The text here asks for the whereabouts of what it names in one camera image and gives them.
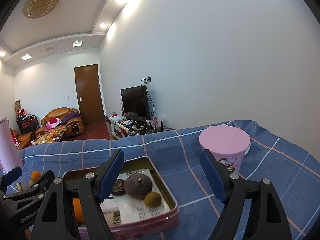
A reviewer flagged round gold ceiling lamp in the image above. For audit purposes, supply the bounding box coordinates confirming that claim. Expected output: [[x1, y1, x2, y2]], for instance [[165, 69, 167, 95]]
[[22, 0, 59, 19]]

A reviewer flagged wall power socket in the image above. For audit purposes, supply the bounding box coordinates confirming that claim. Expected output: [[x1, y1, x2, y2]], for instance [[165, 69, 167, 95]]
[[143, 76, 151, 82]]

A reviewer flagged black rack with clothes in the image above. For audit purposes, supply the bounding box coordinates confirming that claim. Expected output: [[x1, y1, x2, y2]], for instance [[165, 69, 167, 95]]
[[17, 114, 40, 134]]

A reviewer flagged pink metal tin box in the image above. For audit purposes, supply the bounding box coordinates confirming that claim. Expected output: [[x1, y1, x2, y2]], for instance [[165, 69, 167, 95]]
[[62, 156, 180, 240]]

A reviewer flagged small yellow-green round fruit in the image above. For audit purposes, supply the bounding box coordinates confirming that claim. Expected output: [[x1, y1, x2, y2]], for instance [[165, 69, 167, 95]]
[[144, 192, 162, 208]]

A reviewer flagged printed paper liner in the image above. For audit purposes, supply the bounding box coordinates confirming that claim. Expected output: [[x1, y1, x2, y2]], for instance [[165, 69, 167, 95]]
[[100, 168, 171, 224]]

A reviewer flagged orange tangerine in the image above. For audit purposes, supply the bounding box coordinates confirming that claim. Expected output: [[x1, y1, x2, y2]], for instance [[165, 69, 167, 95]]
[[31, 171, 42, 181], [73, 198, 85, 224]]

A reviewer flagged brown leather sofa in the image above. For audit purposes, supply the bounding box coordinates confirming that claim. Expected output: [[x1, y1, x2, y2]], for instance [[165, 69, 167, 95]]
[[35, 107, 84, 138]]

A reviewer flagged brown wooden door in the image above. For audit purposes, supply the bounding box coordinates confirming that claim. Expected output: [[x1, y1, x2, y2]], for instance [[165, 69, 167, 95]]
[[74, 64, 105, 125]]

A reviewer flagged pink cartoon cup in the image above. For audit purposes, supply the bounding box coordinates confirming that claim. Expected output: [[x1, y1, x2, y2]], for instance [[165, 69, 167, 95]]
[[199, 125, 251, 173]]

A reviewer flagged dark brown mangosteen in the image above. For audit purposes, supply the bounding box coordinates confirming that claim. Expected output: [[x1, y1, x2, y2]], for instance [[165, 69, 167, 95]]
[[111, 179, 126, 196]]

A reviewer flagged white saucer plate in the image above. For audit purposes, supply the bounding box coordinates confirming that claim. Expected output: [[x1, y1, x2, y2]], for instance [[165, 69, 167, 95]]
[[245, 143, 251, 156]]

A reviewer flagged white tv stand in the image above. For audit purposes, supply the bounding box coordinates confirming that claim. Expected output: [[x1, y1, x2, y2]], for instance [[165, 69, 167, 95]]
[[108, 115, 174, 140]]

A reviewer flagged orange tangerine in tin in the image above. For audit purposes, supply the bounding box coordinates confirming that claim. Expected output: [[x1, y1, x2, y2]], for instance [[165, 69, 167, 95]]
[[73, 198, 85, 224]]

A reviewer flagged wooden coffee table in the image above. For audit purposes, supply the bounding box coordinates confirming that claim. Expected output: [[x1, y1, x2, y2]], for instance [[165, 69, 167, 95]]
[[35, 129, 67, 145]]

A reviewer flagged black flat television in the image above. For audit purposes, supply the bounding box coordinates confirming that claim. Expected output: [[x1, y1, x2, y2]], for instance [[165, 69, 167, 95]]
[[120, 86, 150, 119]]

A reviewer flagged pink electric kettle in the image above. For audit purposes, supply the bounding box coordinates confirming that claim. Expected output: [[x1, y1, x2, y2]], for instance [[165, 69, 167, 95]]
[[0, 118, 23, 173]]

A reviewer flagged large purple round fruit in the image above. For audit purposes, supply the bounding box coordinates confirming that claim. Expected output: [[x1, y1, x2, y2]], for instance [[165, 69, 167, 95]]
[[124, 173, 153, 200]]

